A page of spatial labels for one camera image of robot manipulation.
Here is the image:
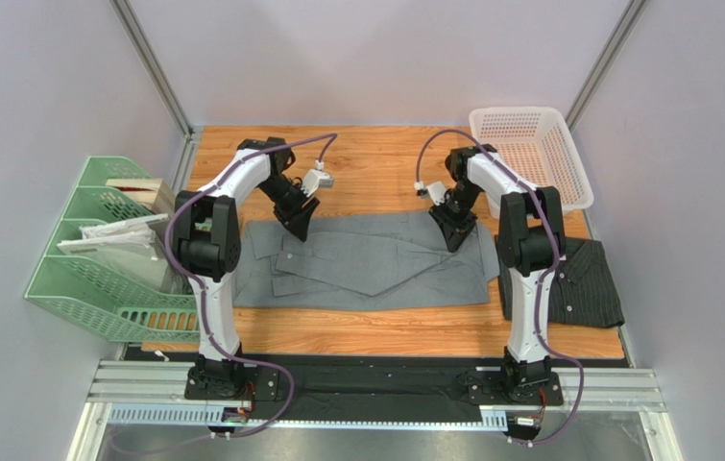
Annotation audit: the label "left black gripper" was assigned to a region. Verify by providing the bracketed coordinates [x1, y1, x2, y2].
[258, 176, 321, 243]

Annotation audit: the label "grey long sleeve shirt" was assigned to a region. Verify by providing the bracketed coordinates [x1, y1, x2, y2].
[234, 211, 500, 312]

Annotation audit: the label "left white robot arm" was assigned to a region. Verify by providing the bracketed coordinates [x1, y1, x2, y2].
[166, 137, 333, 396]

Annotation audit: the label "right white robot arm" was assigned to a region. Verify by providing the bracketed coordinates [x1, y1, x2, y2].
[427, 146, 564, 389]

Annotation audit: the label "white plastic basket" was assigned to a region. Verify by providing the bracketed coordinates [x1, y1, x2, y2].
[469, 106, 594, 213]

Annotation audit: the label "dark striped folded shirt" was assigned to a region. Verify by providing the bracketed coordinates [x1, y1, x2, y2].
[496, 234, 627, 329]

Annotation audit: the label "papers in file rack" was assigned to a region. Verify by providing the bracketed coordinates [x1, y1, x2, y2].
[56, 213, 172, 292]

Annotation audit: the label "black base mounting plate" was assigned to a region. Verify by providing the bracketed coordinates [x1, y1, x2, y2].
[184, 354, 565, 423]

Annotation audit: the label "green plastic file rack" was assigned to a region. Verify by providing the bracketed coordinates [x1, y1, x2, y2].
[24, 156, 199, 345]

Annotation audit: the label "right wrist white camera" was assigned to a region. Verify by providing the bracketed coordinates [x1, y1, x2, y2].
[414, 181, 447, 206]

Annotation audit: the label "wrist white camera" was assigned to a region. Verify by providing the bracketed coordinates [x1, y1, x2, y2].
[300, 160, 334, 197]
[414, 181, 447, 206]

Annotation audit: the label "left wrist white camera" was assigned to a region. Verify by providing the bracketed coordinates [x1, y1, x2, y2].
[300, 160, 334, 197]

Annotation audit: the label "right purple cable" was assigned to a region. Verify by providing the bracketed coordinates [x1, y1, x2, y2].
[414, 129, 586, 447]

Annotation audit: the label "purple cable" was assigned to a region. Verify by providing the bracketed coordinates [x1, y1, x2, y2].
[414, 129, 586, 447]
[163, 133, 339, 441]

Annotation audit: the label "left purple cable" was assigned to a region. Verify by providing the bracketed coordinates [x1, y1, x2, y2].
[163, 133, 339, 441]

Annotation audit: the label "aluminium front frame rail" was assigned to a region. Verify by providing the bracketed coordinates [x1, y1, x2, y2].
[68, 354, 682, 460]

